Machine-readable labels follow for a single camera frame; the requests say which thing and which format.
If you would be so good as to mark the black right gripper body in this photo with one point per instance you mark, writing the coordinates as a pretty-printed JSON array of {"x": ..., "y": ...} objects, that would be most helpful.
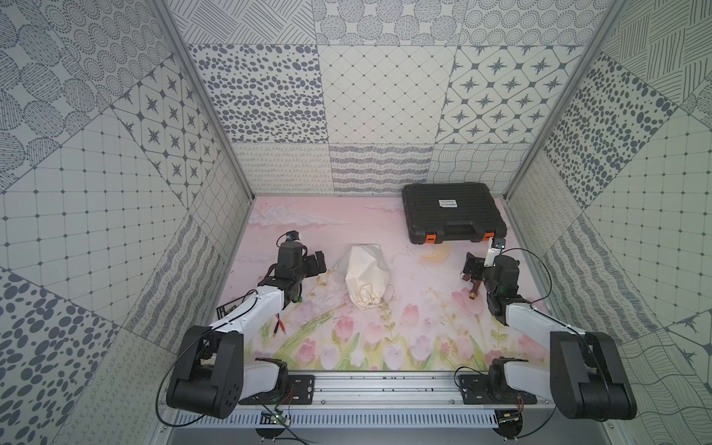
[{"x": 479, "y": 272}]

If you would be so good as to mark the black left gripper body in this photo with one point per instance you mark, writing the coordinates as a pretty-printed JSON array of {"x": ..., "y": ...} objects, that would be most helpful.
[{"x": 314, "y": 263}]

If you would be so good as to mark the white cloth soil bag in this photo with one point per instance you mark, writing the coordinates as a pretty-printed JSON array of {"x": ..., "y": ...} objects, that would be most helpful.
[{"x": 361, "y": 265}]

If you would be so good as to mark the white bag drawstring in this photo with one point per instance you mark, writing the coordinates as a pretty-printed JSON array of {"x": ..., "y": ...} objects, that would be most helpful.
[{"x": 367, "y": 297}]

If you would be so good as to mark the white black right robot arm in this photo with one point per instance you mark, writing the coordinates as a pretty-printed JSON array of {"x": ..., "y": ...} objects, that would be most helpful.
[{"x": 585, "y": 377}]

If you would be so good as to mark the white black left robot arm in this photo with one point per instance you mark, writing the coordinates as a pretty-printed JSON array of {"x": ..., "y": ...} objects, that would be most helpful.
[{"x": 211, "y": 375}]

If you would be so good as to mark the brown metal faucet valve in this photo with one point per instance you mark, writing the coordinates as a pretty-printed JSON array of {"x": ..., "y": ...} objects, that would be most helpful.
[{"x": 473, "y": 293}]

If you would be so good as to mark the black plastic tool case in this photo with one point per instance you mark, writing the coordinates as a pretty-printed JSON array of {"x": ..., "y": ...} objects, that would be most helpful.
[{"x": 436, "y": 213}]

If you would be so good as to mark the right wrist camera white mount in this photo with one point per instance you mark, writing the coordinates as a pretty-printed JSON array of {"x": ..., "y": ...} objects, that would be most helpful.
[{"x": 495, "y": 249}]

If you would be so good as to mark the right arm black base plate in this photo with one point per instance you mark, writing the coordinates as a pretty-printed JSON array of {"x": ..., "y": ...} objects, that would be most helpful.
[{"x": 478, "y": 390}]

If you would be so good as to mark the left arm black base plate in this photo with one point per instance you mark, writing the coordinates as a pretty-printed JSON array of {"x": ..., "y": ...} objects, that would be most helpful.
[{"x": 294, "y": 390}]

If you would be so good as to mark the aluminium mounting rail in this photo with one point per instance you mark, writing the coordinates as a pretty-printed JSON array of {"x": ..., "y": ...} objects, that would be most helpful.
[{"x": 393, "y": 390}]

